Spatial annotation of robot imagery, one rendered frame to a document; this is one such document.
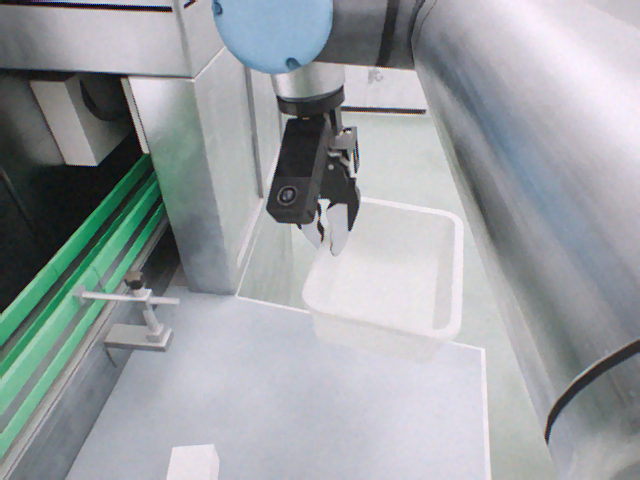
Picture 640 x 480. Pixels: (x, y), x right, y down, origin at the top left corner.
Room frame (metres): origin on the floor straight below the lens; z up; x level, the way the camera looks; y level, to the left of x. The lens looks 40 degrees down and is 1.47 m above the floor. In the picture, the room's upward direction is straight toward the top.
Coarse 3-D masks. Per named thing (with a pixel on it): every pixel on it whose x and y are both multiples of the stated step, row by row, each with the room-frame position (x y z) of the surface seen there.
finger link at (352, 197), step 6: (348, 180) 0.40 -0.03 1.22; (354, 180) 0.40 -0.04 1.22; (348, 186) 0.39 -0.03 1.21; (354, 186) 0.39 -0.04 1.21; (348, 192) 0.39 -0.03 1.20; (354, 192) 0.39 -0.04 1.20; (342, 198) 0.40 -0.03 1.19; (348, 198) 0.39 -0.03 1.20; (354, 198) 0.39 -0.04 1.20; (360, 198) 0.40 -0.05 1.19; (348, 204) 0.39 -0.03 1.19; (354, 204) 0.39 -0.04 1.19; (348, 210) 0.39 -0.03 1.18; (354, 210) 0.39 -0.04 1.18; (348, 216) 0.39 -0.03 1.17; (354, 216) 0.39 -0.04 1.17; (348, 222) 0.39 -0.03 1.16; (348, 228) 0.39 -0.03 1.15
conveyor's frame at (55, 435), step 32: (160, 224) 0.75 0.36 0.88; (160, 256) 0.69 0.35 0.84; (128, 288) 0.56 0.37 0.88; (160, 288) 0.65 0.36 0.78; (128, 320) 0.52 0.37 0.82; (96, 352) 0.43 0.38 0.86; (128, 352) 0.49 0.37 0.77; (64, 384) 0.35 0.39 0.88; (96, 384) 0.39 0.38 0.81; (64, 416) 0.32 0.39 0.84; (96, 416) 0.36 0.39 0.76; (32, 448) 0.27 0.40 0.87; (64, 448) 0.29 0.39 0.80
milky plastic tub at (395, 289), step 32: (384, 224) 0.48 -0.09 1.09; (416, 224) 0.47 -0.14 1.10; (448, 224) 0.46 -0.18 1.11; (320, 256) 0.38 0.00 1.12; (352, 256) 0.45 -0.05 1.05; (384, 256) 0.45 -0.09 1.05; (416, 256) 0.46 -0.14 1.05; (448, 256) 0.40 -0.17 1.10; (320, 288) 0.35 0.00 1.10; (352, 288) 0.39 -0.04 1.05; (384, 288) 0.39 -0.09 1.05; (416, 288) 0.39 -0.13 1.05; (448, 288) 0.34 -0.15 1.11; (320, 320) 0.30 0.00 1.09; (352, 320) 0.28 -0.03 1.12; (384, 320) 0.28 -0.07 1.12; (416, 320) 0.34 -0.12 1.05; (448, 320) 0.29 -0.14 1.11; (384, 352) 0.29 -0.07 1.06; (416, 352) 0.27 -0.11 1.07
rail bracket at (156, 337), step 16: (128, 272) 0.46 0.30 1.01; (80, 288) 0.47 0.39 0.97; (80, 304) 0.46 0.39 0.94; (144, 304) 0.44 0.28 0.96; (160, 304) 0.45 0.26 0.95; (176, 304) 0.45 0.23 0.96; (112, 336) 0.46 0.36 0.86; (128, 336) 0.46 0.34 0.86; (144, 336) 0.46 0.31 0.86; (160, 336) 0.45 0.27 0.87; (112, 352) 0.45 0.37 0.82
